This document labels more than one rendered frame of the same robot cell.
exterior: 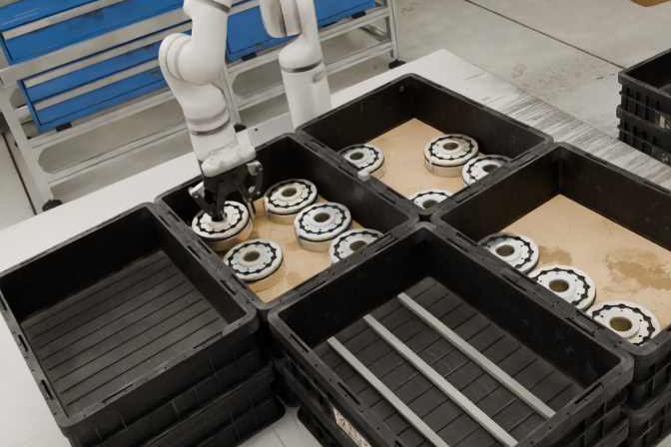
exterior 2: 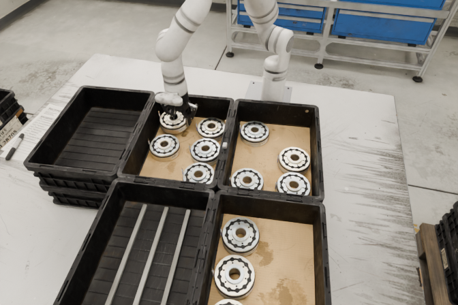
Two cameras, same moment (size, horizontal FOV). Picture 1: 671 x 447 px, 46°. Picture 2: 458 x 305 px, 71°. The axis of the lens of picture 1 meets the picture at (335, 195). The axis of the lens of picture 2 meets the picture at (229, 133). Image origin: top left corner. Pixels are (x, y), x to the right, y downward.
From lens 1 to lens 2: 0.75 m
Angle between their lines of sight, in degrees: 30
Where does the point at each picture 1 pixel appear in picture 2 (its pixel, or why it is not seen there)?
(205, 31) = (170, 37)
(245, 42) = (343, 29)
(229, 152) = (170, 96)
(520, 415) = not seen: outside the picture
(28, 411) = not seen: hidden behind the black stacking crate
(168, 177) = (217, 78)
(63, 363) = (82, 133)
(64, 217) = not seen: hidden behind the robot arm
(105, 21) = not seen: outside the picture
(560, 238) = (279, 248)
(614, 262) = (283, 285)
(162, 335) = (112, 150)
